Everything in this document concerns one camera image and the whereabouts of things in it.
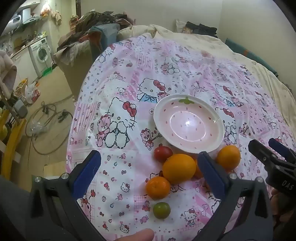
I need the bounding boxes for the red cherry tomato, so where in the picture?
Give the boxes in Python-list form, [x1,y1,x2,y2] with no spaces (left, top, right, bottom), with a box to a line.
[154,144,173,163]

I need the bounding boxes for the small green citrus fruit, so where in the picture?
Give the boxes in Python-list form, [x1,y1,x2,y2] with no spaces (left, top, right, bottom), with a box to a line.
[153,202,171,219]

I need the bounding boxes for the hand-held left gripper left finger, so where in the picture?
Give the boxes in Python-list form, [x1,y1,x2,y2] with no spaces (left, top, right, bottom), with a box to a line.
[25,150,102,241]

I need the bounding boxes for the pink strawberry print bowl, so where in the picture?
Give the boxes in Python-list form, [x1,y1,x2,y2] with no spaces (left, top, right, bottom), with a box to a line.
[153,94,225,154]

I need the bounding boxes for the tangerine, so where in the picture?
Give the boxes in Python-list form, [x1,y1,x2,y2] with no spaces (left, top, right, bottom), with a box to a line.
[145,176,171,200]

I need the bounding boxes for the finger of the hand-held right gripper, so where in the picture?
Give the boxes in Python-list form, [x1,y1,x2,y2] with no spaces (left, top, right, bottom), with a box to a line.
[248,139,276,171]
[268,138,296,163]

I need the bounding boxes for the range hood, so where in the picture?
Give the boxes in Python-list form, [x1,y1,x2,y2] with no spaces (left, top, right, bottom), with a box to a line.
[9,8,43,32]

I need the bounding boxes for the white plastic bag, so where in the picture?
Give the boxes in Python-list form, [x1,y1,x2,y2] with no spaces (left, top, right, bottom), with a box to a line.
[24,81,41,105]

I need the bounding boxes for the pile of dark clothes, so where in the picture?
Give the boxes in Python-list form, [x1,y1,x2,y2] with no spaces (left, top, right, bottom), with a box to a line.
[75,10,136,35]

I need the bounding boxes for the dark folded clothing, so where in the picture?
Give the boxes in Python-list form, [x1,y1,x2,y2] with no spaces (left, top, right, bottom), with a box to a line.
[185,21,218,38]

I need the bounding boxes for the small orange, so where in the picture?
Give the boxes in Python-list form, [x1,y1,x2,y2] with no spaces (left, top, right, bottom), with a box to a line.
[193,159,204,179]

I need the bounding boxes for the cream duvet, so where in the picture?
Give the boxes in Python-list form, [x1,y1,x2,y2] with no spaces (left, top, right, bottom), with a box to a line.
[117,24,296,112]

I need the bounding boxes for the large orange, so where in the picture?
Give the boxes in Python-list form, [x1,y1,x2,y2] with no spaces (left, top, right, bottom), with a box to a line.
[162,153,196,185]

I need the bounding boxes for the yellow wooden frame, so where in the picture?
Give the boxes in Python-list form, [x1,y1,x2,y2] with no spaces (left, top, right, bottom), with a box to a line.
[0,108,28,180]

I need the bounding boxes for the white washing machine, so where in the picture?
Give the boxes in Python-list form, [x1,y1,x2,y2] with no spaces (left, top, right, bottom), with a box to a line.
[28,36,54,78]

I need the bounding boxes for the pink cat print blanket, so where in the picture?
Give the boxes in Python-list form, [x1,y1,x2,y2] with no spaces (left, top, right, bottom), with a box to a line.
[65,32,296,241]

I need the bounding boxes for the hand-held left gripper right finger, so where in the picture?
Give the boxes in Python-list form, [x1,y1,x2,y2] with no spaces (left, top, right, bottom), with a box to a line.
[197,151,275,241]

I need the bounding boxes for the person's left hand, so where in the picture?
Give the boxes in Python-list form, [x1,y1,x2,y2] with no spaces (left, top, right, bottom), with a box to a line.
[115,228,154,241]

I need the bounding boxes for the pink plush towel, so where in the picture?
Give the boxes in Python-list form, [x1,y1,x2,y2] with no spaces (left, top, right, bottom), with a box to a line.
[0,50,18,98]

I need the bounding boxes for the brown sofa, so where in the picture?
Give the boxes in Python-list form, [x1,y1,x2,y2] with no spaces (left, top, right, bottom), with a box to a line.
[53,30,103,98]

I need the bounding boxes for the medium orange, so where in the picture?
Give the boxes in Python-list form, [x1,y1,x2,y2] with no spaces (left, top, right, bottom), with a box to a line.
[216,145,241,171]

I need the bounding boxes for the coiled hose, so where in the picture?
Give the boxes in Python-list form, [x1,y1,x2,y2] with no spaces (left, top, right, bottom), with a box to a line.
[25,101,74,156]

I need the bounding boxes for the teal mat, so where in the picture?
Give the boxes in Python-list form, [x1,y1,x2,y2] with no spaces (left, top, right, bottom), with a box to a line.
[225,38,279,78]

